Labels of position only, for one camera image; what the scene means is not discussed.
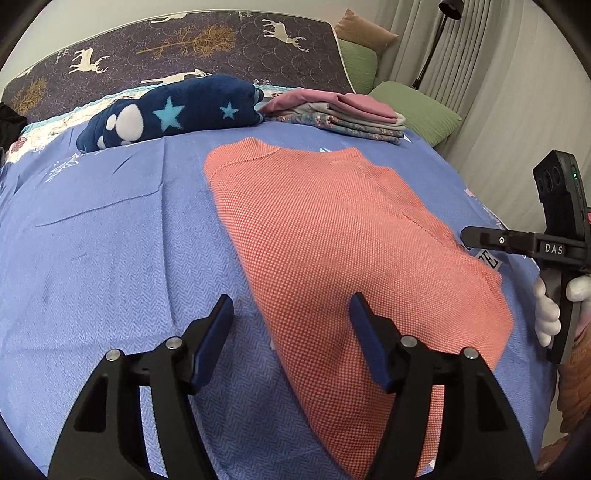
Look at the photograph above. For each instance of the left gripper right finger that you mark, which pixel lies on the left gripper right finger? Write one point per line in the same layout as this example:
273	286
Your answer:
480	438

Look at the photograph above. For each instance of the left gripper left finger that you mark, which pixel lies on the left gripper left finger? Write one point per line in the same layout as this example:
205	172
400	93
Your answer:
102	437

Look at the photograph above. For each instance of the coral pink knit sweater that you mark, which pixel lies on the coral pink knit sweater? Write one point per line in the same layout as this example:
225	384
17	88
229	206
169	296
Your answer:
311	229

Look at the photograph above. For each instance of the right forearm orange sleeve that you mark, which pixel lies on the right forearm orange sleeve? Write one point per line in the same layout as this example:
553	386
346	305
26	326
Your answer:
573	397

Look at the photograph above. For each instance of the grey floral folded clothes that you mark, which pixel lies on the grey floral folded clothes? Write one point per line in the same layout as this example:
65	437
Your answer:
321	116

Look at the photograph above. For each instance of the right white gloved hand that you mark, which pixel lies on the right white gloved hand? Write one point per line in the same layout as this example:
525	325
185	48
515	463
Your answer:
547	312

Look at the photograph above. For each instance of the grey curtain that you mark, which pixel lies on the grey curtain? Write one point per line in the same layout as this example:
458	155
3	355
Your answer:
511	75

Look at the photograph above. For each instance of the green pillow near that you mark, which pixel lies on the green pillow near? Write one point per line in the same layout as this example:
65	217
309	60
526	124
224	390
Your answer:
428	118

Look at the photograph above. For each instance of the green pillow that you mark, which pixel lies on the green pillow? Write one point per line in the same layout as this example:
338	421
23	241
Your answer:
428	118
361	65

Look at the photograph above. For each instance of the blue patterned bedspread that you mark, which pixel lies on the blue patterned bedspread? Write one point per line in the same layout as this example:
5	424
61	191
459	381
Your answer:
123	249

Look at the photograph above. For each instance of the pink folded garment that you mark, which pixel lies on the pink folded garment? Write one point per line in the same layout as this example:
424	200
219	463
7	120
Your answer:
359	105

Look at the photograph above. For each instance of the black floor lamp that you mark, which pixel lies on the black floor lamp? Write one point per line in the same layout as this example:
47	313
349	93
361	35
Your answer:
451	10

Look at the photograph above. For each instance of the green pillow far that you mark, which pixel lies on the green pillow far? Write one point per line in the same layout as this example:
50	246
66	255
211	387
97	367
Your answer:
361	65

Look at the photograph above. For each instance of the tan pillow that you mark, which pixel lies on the tan pillow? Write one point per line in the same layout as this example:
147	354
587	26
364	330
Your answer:
356	29

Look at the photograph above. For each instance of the dark deer pattern mattress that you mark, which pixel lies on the dark deer pattern mattress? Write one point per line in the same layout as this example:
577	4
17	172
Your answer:
264	48

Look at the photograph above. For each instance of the black crumpled garment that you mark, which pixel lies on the black crumpled garment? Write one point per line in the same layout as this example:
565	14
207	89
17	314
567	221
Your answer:
11	126

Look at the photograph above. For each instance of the navy star fleece blanket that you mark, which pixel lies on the navy star fleece blanket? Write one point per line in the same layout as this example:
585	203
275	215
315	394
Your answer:
208	103

